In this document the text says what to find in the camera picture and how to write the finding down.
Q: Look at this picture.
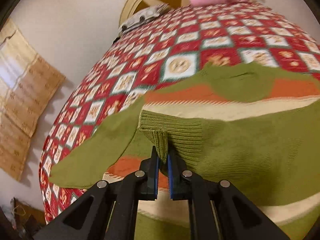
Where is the beige patterned side curtain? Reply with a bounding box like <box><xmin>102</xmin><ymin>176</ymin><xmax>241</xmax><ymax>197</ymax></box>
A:
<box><xmin>0</xmin><ymin>19</ymin><xmax>65</xmax><ymax>181</ymax></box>

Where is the red checkered bear bedspread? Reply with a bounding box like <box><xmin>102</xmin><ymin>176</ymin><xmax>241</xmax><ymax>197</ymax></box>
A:
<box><xmin>39</xmin><ymin>3</ymin><xmax>319</xmax><ymax>222</ymax></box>

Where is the white patterned pillow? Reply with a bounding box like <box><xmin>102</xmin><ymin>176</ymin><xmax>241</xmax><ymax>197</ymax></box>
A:
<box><xmin>118</xmin><ymin>4</ymin><xmax>172</xmax><ymax>36</ymax></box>

